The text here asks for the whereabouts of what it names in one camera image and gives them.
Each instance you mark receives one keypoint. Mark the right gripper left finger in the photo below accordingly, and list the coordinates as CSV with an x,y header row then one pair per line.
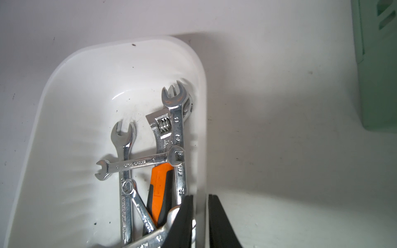
x,y
180,234

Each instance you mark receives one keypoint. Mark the long silver combination wrench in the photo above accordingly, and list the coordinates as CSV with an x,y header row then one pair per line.
x,y
123,142

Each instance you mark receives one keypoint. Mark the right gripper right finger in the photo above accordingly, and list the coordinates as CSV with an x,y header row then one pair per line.
x,y
221,233

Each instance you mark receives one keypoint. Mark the white plastic storage box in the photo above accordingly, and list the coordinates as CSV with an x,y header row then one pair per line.
x,y
60,203

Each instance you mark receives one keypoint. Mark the small silver open-end wrench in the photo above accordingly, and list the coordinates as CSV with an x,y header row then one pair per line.
x,y
136,163

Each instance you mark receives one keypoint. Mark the short silver combination wrench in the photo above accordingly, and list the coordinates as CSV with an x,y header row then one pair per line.
x,y
139,204

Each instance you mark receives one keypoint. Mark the orange handled adjustable wrench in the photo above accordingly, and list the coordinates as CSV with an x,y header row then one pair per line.
x,y
168,178

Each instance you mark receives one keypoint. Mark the green plastic file organizer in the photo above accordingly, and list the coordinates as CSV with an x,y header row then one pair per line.
x,y
375,38

